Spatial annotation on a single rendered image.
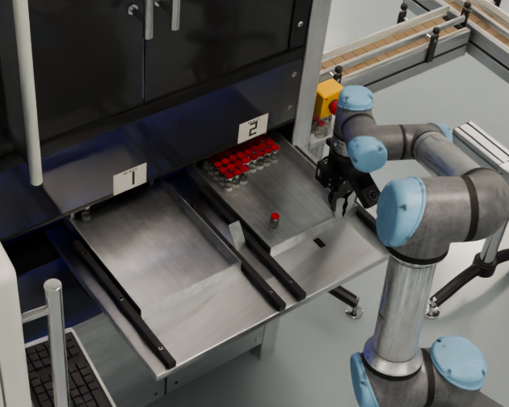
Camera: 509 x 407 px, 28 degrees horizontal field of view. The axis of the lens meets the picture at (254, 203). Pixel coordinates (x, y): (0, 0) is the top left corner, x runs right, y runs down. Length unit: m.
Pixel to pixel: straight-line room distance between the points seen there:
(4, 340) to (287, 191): 1.15
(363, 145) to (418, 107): 2.18
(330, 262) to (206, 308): 0.32
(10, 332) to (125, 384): 1.41
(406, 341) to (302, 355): 1.36
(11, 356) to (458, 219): 0.76
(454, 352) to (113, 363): 1.05
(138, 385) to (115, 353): 0.21
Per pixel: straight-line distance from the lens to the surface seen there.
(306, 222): 2.40
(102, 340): 2.64
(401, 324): 1.89
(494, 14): 3.15
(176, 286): 2.24
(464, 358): 2.04
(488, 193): 1.76
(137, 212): 2.39
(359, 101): 2.14
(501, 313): 3.53
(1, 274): 1.39
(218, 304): 2.21
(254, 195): 2.45
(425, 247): 1.75
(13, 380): 1.55
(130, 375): 2.83
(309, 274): 2.29
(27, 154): 1.98
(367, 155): 2.07
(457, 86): 4.41
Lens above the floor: 2.58
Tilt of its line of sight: 44 degrees down
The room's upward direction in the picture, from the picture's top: 7 degrees clockwise
